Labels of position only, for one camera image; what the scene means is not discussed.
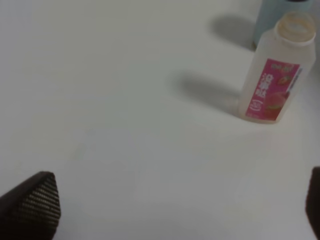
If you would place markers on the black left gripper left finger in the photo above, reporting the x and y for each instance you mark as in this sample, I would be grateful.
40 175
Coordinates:
31 210

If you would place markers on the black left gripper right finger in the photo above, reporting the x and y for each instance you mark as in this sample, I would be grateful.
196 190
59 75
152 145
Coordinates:
312 203

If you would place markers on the clear bottle with pink label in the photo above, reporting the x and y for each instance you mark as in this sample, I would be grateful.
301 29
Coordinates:
283 59

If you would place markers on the teal plastic cup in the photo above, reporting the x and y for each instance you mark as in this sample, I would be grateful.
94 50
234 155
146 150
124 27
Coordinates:
272 10

